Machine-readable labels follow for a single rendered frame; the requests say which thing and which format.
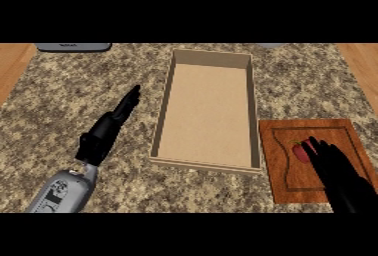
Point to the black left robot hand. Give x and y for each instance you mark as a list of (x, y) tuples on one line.
[(104, 131)]

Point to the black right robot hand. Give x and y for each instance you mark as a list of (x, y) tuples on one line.
[(341, 173)]

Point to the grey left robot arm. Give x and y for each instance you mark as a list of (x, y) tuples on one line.
[(62, 193)]

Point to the brown wooden cutting board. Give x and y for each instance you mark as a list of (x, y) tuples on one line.
[(296, 160)]

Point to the red bell pepper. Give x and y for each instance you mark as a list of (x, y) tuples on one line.
[(299, 151)]

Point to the open cardboard box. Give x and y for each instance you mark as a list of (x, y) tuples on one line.
[(208, 110)]

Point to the grey flat appliance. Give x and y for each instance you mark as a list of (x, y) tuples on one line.
[(75, 46)]

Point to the pale grey round object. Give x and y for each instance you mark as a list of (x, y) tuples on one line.
[(270, 44)]

